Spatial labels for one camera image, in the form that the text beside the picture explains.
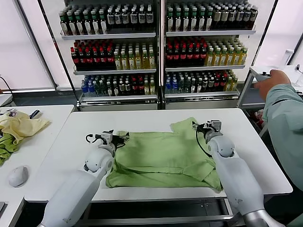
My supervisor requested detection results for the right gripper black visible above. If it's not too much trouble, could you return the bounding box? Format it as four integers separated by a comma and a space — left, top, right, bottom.
192, 121, 214, 134

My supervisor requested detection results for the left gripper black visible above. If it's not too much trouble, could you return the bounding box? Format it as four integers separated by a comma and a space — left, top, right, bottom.
110, 131, 130, 149

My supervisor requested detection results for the light green T-shirt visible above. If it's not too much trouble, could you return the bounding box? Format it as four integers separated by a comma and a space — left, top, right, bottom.
105, 116, 224, 193

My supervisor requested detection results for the grey handheld controller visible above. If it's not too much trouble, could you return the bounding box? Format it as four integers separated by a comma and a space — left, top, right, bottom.
254, 72, 273, 82

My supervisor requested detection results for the teal-sleeved forearm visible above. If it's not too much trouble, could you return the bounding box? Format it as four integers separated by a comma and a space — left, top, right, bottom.
262, 83, 303, 191

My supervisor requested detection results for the bare human hand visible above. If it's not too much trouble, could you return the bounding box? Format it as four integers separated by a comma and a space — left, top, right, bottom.
253, 69, 292, 101

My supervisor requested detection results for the pink red packaged item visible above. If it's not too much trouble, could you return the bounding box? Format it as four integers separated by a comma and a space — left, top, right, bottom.
254, 110, 267, 125

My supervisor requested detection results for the white table with metal legs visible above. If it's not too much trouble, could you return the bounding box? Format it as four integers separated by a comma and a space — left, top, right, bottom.
236, 65, 303, 112

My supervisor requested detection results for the navy white striped item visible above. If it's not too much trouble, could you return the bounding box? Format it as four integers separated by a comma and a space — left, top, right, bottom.
29, 110, 43, 120

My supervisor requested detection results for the black beverage display shelf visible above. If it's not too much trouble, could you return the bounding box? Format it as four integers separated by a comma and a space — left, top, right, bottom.
37, 0, 164, 112
160, 0, 279, 111

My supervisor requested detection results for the pale yellow garment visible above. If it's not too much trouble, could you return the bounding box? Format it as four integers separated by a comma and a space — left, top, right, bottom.
0, 111, 52, 146

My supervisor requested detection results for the dark tea bottle green cap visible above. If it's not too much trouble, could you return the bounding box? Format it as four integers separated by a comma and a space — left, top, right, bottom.
68, 12, 77, 36
182, 9, 190, 32
60, 13, 69, 36
84, 11, 92, 35
190, 9, 198, 32
197, 8, 205, 32
205, 8, 213, 32
167, 9, 175, 32
76, 11, 84, 36
91, 11, 100, 35
99, 10, 107, 35
174, 9, 182, 32

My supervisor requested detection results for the grey computer mouse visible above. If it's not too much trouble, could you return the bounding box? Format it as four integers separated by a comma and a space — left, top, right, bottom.
9, 165, 29, 189

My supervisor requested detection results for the dark bottle beige label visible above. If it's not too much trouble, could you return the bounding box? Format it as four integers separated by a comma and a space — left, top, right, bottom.
213, 7, 222, 30
229, 6, 237, 30
221, 6, 230, 30

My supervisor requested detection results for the translucent white tumbler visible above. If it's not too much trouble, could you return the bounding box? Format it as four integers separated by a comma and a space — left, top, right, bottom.
278, 49, 294, 71

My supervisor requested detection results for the lime green cloth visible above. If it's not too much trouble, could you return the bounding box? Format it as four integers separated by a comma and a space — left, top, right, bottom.
0, 133, 21, 167

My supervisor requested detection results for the dark bottle navy white label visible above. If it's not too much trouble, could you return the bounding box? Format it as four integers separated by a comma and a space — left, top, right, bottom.
122, 6, 130, 26
130, 6, 139, 25
236, 6, 244, 29
138, 5, 146, 25
107, 6, 116, 26
145, 5, 154, 25
250, 5, 258, 29
115, 6, 123, 26
244, 6, 251, 29

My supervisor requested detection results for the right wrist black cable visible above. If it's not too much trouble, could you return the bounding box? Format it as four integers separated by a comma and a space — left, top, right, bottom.
194, 129, 214, 158

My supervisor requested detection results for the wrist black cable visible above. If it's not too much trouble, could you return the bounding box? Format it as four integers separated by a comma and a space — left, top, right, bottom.
194, 129, 214, 158
85, 133, 105, 145

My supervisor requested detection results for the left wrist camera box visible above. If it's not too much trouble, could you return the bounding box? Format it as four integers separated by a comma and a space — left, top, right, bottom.
101, 131, 114, 145

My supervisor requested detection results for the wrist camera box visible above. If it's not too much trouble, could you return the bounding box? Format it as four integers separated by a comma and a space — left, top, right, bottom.
210, 120, 223, 132
101, 131, 114, 145

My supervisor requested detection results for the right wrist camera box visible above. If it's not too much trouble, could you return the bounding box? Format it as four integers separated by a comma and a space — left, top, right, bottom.
210, 120, 223, 132

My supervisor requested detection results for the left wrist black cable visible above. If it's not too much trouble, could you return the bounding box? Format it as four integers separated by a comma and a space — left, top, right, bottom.
85, 133, 105, 145

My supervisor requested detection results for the dark metal table frame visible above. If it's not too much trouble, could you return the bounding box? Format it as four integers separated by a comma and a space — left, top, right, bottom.
81, 198, 237, 227

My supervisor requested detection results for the grey window post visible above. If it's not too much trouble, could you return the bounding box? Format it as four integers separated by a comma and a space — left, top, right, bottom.
16, 0, 60, 90

